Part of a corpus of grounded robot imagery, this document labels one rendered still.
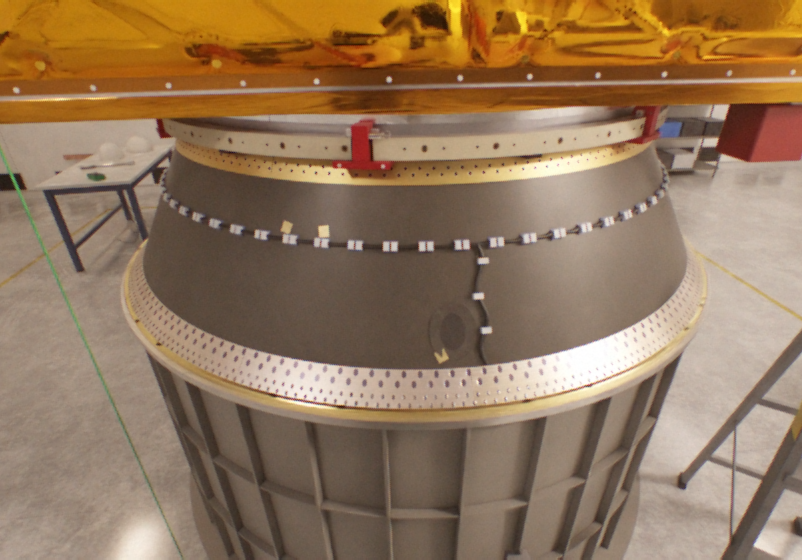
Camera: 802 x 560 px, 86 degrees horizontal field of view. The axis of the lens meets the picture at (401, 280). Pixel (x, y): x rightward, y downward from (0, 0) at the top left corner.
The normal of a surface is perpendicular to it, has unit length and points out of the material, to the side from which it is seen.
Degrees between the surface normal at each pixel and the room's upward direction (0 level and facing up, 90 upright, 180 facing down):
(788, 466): 76
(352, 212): 62
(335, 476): 90
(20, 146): 90
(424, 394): 43
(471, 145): 90
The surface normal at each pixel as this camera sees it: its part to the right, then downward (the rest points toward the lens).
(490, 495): 0.16, 0.47
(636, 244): 0.54, -0.07
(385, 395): -0.06, -0.31
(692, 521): -0.02, -0.88
